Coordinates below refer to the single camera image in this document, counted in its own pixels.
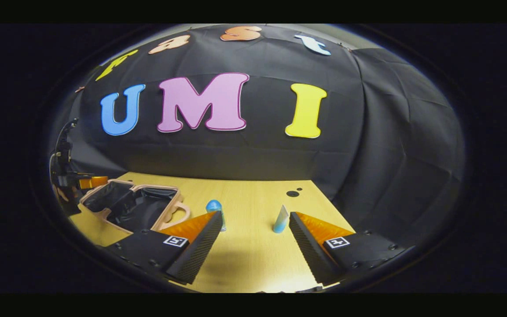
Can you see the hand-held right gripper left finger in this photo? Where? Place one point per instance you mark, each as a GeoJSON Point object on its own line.
{"type": "Point", "coordinates": [198, 251]}

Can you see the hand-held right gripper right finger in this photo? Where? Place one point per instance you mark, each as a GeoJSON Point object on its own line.
{"type": "Point", "coordinates": [308, 251]}

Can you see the beige hard-shell suitcase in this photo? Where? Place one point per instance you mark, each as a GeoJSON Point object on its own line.
{"type": "Point", "coordinates": [126, 204]}

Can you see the pale blue cosmetic tube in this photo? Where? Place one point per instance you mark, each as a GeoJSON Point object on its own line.
{"type": "Point", "coordinates": [281, 222]}

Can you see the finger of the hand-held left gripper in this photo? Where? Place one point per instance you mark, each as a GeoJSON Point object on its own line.
{"type": "Point", "coordinates": [93, 182]}

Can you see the blue spray bottle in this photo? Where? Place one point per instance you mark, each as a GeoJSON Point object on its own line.
{"type": "Point", "coordinates": [214, 206]}

